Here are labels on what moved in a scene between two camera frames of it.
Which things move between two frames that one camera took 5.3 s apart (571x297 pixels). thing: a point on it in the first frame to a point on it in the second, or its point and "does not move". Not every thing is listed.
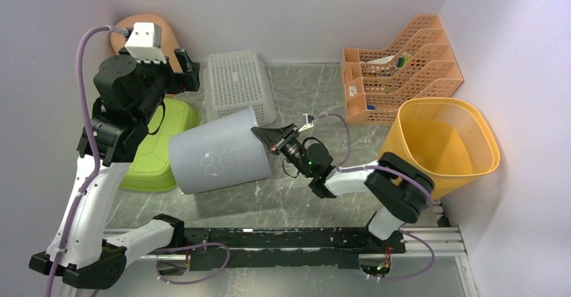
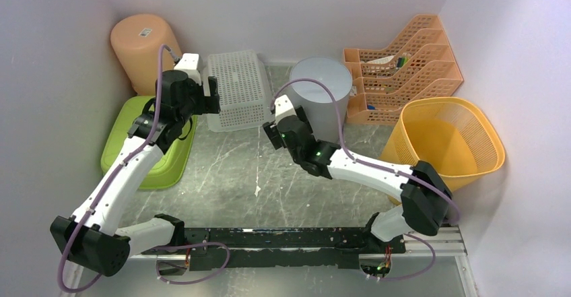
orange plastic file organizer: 420,62 does not move
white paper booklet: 382,60 does not move
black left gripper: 188,80 to 208,104
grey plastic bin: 217,152 to 320,102
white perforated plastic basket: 233,81 does not move
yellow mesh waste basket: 448,140 does not move
